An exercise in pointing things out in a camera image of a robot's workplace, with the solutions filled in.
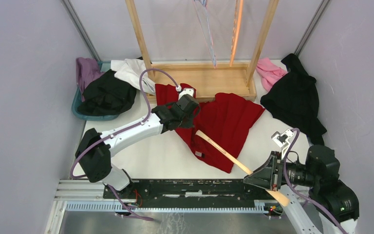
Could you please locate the black garment in basket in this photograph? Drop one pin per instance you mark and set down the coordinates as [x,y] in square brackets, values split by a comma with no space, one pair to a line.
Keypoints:
[107,95]

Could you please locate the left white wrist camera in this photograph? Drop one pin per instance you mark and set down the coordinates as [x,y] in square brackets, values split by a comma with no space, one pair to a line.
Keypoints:
[184,91]

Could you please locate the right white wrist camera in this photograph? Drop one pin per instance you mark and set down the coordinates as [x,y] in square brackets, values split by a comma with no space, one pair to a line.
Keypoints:
[283,139]

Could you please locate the pink garment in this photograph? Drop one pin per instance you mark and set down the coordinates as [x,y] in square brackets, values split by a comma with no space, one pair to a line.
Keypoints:
[269,73]

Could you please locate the wooden clothes rack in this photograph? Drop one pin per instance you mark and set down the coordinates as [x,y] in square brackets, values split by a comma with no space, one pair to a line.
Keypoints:
[209,79]

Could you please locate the red skirt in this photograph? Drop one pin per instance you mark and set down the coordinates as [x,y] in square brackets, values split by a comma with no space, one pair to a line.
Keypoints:
[226,120]

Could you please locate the teal laundry basket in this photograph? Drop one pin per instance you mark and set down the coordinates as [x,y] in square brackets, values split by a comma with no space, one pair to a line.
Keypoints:
[104,66]

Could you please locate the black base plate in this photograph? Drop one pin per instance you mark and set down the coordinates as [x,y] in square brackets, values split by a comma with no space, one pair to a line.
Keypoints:
[193,193]

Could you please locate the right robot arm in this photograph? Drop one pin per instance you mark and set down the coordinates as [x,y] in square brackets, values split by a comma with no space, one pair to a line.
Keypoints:
[317,181]

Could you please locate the black garment on right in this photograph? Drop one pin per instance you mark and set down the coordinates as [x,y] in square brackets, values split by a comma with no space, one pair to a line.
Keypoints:
[293,99]

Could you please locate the wooden hanger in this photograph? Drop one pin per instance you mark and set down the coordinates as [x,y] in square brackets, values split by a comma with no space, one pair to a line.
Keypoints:
[278,196]

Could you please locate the purple garment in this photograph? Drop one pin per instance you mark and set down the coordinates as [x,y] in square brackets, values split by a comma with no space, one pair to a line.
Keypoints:
[87,70]

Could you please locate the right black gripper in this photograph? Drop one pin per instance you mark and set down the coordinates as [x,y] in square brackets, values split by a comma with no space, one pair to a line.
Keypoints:
[268,174]

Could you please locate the white garment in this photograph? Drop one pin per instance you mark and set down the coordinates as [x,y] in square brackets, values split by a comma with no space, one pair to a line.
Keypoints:
[129,70]

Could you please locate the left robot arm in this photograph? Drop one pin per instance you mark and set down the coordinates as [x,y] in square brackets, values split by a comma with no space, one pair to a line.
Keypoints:
[96,149]

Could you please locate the aluminium frame rail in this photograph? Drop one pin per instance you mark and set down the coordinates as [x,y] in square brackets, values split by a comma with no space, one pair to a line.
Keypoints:
[81,195]

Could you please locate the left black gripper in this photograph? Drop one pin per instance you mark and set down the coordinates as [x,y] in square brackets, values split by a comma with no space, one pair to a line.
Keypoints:
[189,123]

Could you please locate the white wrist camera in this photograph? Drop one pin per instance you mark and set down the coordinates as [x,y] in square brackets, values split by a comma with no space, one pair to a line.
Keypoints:
[283,139]
[184,91]

